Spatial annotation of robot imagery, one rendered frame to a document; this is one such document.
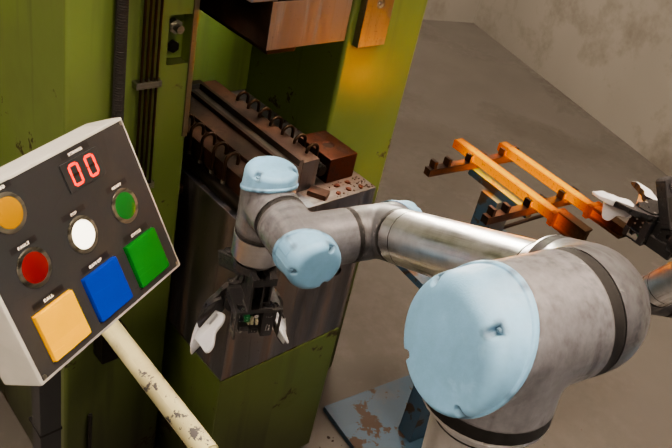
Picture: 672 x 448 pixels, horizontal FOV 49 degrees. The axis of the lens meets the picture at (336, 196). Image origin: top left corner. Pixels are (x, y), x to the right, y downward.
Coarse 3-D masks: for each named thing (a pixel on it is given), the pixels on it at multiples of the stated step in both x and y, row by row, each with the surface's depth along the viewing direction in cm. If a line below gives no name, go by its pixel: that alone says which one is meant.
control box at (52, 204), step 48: (48, 144) 116; (96, 144) 116; (0, 192) 100; (48, 192) 107; (96, 192) 115; (144, 192) 124; (0, 240) 99; (48, 240) 106; (96, 240) 114; (0, 288) 99; (48, 288) 105; (144, 288) 122; (0, 336) 102; (96, 336) 112
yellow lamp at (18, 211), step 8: (0, 200) 100; (8, 200) 101; (16, 200) 102; (0, 208) 100; (8, 208) 101; (16, 208) 102; (0, 216) 99; (8, 216) 100; (16, 216) 102; (0, 224) 99; (8, 224) 100; (16, 224) 102
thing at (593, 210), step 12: (504, 144) 196; (516, 156) 192; (528, 168) 189; (540, 168) 188; (540, 180) 187; (552, 180) 184; (576, 192) 181; (576, 204) 179; (588, 204) 175; (600, 204) 177; (588, 216) 176; (600, 216) 175; (612, 228) 173
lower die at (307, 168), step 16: (192, 96) 180; (224, 96) 182; (192, 112) 173; (208, 112) 174; (240, 112) 175; (256, 112) 178; (208, 128) 168; (224, 128) 169; (240, 128) 168; (272, 128) 173; (192, 144) 166; (208, 144) 164; (240, 144) 164; (256, 144) 164; (288, 144) 168; (208, 160) 162; (240, 160) 160; (304, 160) 163; (240, 176) 155; (304, 176) 165
